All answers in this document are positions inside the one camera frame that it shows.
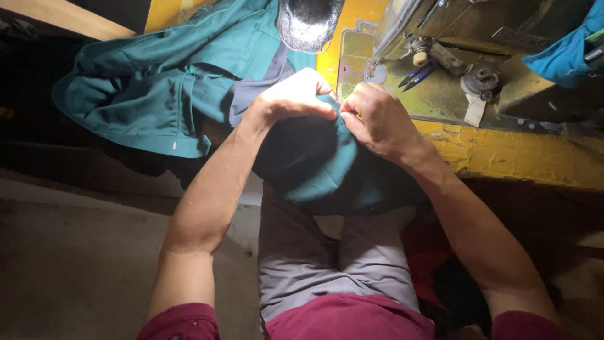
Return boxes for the person's right hand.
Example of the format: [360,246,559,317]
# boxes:
[339,82,428,166]

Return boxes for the light wooden plank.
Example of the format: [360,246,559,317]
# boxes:
[0,0,137,42]

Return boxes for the grey metal bobbin winder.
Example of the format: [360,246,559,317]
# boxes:
[460,65,502,103]

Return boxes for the teal work garment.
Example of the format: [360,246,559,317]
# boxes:
[51,0,428,215]

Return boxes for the person's left hand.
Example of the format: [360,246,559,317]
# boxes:
[249,67,339,131]

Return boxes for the white cloth strip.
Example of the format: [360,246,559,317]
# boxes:
[464,93,488,128]

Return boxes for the olive metal sewing machine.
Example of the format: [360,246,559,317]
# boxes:
[337,0,604,139]

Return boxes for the blue-handled thread snips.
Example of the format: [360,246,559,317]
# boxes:
[398,59,439,93]

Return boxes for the bright blue cloth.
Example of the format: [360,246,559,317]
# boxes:
[521,0,604,89]

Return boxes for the grey fuzzy cloth pad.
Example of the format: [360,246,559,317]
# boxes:
[276,0,345,54]

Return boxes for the person's maroon shirt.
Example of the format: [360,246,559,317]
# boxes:
[136,293,577,340]

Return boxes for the person's grey shorts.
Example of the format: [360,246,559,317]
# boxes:
[257,183,422,324]

